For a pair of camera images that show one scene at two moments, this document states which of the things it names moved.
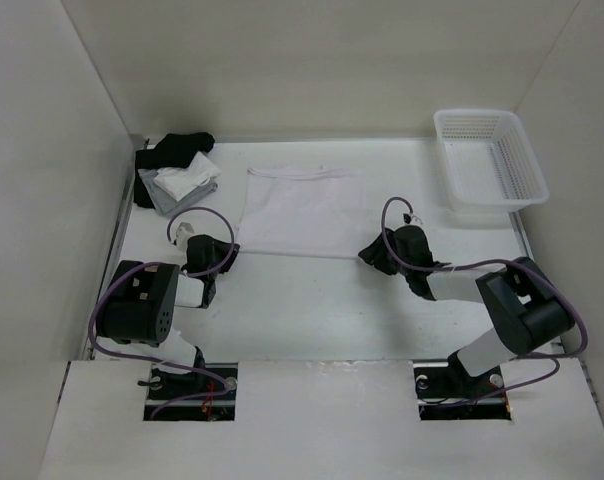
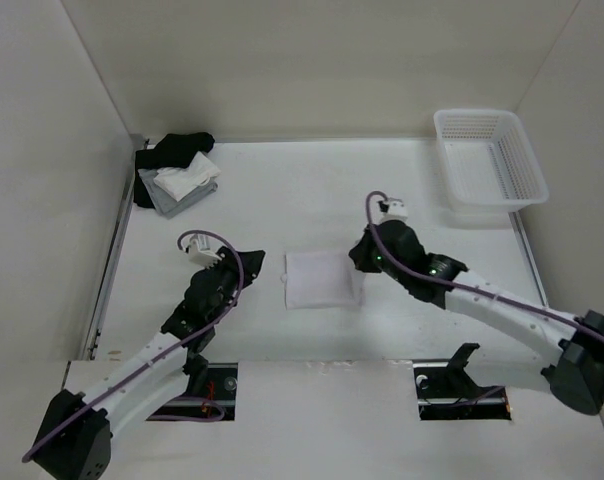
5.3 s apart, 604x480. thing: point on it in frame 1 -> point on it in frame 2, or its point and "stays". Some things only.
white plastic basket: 488,162 stays
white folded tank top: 182,182 stays
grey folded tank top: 165,202 stays
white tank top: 308,212 -> 325,279
